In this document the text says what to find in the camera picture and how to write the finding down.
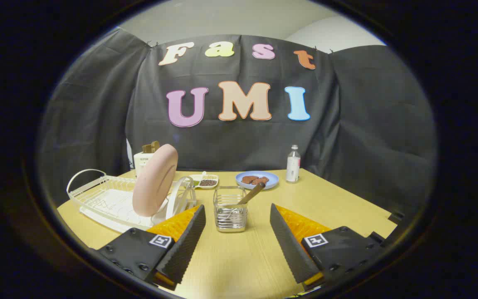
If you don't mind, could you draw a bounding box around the white divided seed dish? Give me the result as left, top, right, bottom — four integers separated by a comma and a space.
189, 172, 219, 190

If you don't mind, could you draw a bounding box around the white wire dish rack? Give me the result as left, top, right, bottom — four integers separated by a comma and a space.
66, 169, 198, 234

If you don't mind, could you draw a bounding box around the metal wire basket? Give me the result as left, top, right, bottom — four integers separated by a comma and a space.
213, 186, 249, 233

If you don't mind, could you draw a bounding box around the blue plate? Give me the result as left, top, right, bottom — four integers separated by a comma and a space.
235, 171, 280, 191

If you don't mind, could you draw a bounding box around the white toaster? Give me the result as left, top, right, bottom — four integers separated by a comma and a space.
133, 152, 156, 178

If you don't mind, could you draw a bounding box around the clear plastic bottle white label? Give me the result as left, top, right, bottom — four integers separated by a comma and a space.
286, 145, 301, 183

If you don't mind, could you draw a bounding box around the wooden handled metal spoon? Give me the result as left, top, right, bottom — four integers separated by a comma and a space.
222, 182, 266, 223

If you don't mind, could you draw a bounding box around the pink plate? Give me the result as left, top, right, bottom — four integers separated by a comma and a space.
132, 144, 179, 217

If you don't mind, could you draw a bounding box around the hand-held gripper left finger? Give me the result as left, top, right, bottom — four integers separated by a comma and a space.
97, 204, 206, 291

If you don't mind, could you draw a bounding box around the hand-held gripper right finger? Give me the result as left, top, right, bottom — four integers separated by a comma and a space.
270, 203, 389, 291

